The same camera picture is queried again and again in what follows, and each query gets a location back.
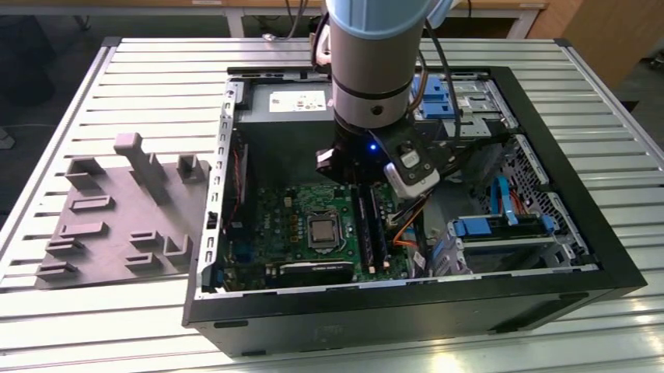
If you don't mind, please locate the grey power supply unit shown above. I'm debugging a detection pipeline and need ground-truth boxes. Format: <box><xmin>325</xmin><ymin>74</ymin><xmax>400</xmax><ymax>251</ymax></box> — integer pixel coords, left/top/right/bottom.
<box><xmin>230</xmin><ymin>82</ymin><xmax>338</xmax><ymax>186</ymax></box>

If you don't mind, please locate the green motherboard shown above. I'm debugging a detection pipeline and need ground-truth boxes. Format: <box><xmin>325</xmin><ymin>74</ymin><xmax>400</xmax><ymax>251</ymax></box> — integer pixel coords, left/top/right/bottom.
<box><xmin>215</xmin><ymin>182</ymin><xmax>416</xmax><ymax>291</ymax></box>

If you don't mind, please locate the metal socket cover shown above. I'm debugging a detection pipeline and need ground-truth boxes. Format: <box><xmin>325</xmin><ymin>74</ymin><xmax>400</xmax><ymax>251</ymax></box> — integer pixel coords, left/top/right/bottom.
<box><xmin>305</xmin><ymin>209</ymin><xmax>346</xmax><ymax>253</ymax></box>

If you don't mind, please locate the silver CPU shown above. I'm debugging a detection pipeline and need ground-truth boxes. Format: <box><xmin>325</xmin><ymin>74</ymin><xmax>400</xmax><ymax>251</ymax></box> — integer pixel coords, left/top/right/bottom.
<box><xmin>309</xmin><ymin>221</ymin><xmax>337</xmax><ymax>240</ymax></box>

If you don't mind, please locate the blue plastic drive latch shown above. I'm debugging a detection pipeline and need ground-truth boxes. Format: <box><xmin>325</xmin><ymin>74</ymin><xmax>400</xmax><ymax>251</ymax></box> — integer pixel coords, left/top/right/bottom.
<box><xmin>412</xmin><ymin>75</ymin><xmax>462</xmax><ymax>120</ymax></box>

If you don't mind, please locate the metal drive cage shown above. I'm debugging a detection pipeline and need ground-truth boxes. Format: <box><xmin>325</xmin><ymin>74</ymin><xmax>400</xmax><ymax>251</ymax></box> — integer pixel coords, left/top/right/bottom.
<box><xmin>409</xmin><ymin>75</ymin><xmax>520</xmax><ymax>164</ymax></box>

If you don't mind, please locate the black graphics card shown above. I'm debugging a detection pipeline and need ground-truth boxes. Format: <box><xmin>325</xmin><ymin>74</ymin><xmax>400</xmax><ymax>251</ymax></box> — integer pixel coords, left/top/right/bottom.
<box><xmin>267</xmin><ymin>259</ymin><xmax>358</xmax><ymax>289</ymax></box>

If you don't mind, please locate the hard disk in blue carrier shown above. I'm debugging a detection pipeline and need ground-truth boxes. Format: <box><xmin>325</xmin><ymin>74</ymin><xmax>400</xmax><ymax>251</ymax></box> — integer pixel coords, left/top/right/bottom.
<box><xmin>448</xmin><ymin>215</ymin><xmax>556</xmax><ymax>239</ymax></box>

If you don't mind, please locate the black open PC case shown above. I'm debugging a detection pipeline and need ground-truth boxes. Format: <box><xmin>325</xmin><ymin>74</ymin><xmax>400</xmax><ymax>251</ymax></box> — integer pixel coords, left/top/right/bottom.
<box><xmin>179</xmin><ymin>64</ymin><xmax>648</xmax><ymax>357</ymax></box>

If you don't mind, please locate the grey plastic parts rack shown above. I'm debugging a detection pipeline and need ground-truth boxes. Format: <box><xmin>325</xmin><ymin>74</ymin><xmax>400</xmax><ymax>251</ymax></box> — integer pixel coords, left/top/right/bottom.
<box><xmin>34</xmin><ymin>133</ymin><xmax>214</xmax><ymax>291</ymax></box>

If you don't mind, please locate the wooden cabinet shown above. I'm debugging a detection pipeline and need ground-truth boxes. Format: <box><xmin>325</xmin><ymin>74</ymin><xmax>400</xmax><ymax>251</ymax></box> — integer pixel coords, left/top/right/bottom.
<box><xmin>527</xmin><ymin>0</ymin><xmax>664</xmax><ymax>92</ymax></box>

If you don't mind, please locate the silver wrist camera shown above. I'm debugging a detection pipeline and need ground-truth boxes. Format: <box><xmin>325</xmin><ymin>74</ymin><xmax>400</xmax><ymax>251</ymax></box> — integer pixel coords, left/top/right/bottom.
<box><xmin>382</xmin><ymin>142</ymin><xmax>442</xmax><ymax>200</ymax></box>

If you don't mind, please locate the orange red wire bundle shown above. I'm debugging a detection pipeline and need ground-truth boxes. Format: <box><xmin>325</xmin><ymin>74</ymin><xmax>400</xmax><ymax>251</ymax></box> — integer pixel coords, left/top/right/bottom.
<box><xmin>388</xmin><ymin>193</ymin><xmax>434</xmax><ymax>249</ymax></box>

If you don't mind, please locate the black cable bundle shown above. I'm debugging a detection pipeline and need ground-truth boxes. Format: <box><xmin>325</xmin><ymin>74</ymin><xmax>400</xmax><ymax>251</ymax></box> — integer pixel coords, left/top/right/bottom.
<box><xmin>386</xmin><ymin>134</ymin><xmax>515</xmax><ymax>226</ymax></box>

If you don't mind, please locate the blue flat data cable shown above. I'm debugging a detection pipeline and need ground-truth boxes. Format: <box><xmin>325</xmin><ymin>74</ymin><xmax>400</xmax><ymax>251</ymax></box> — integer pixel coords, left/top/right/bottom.
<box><xmin>429</xmin><ymin>237</ymin><xmax>450</xmax><ymax>275</ymax></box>
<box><xmin>491</xmin><ymin>176</ymin><xmax>520</xmax><ymax>226</ymax></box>

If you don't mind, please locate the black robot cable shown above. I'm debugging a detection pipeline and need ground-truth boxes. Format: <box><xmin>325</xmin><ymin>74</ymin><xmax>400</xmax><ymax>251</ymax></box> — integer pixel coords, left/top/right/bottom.
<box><xmin>414</xmin><ymin>19</ymin><xmax>466</xmax><ymax>156</ymax></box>

